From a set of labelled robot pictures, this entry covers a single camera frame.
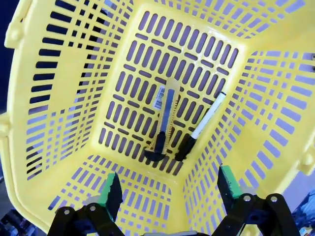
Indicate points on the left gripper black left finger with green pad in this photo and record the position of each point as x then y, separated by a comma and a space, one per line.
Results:
110, 194

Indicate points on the yellow utility knife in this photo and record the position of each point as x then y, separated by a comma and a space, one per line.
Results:
168, 108

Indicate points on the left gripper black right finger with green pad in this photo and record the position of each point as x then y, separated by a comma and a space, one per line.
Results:
229, 189

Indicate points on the white marker black cap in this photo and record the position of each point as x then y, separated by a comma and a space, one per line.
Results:
209, 115

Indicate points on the yellow plastic shopping basket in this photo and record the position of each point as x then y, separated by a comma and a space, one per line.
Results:
73, 147

